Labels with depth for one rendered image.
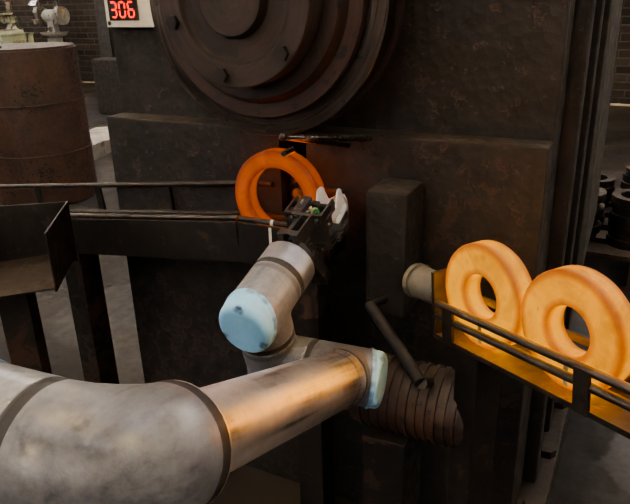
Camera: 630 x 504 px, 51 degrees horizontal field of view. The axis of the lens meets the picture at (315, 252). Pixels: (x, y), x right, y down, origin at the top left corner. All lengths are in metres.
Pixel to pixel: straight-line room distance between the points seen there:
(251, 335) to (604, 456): 1.16
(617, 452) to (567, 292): 1.11
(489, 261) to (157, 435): 0.56
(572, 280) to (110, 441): 0.56
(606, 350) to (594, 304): 0.05
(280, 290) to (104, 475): 0.54
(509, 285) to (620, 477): 1.00
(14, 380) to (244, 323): 0.46
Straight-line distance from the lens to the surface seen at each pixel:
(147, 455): 0.52
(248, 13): 1.09
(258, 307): 0.96
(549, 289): 0.87
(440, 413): 1.09
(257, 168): 1.27
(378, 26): 1.10
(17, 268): 1.50
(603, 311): 0.82
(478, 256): 0.95
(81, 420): 0.52
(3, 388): 0.57
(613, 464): 1.88
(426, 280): 1.06
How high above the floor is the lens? 1.12
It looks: 22 degrees down
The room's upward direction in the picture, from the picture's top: 2 degrees counter-clockwise
